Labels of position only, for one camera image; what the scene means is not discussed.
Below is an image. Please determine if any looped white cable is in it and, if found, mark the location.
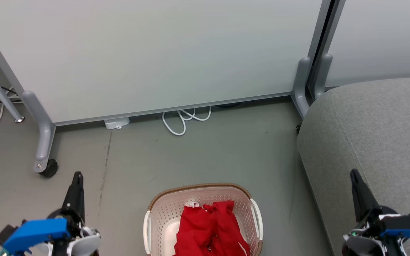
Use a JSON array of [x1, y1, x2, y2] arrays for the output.
[[162, 106, 212, 137]]

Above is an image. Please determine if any grey fabric sofa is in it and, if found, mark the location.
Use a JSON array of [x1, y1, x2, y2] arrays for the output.
[[296, 76, 410, 256]]

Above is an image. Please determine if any white power adapter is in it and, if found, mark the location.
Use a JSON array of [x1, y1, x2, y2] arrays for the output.
[[104, 117, 130, 130]]

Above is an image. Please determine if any grey table frame leg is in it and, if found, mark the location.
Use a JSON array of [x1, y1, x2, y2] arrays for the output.
[[314, 0, 410, 101]]

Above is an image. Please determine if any red garment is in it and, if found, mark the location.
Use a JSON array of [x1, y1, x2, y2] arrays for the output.
[[174, 200, 251, 256]]

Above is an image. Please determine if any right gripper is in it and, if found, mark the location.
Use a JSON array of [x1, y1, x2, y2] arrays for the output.
[[342, 169, 402, 256]]

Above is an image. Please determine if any white plastic laundry basket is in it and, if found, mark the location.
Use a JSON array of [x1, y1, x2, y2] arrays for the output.
[[143, 183, 264, 256]]

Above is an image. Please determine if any wide white partition panel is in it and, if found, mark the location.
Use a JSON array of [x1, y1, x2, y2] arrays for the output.
[[0, 0, 333, 175]]

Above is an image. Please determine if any black caster wheel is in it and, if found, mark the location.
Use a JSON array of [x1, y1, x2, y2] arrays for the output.
[[38, 159, 58, 178]]

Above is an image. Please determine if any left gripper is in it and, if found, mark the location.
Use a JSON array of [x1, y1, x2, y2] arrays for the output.
[[48, 171, 101, 256]]

